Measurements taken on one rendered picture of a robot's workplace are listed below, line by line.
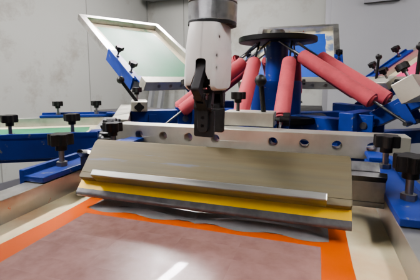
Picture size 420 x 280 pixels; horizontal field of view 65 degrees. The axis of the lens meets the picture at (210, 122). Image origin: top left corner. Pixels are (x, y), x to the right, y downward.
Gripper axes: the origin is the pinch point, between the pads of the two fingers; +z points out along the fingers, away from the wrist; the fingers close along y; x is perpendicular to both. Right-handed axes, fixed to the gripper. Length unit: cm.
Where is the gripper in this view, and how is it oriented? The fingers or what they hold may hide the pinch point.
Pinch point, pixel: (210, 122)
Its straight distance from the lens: 52.8
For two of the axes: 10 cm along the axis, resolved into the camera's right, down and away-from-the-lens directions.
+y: -3.1, 1.1, -9.4
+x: 9.5, 0.6, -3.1
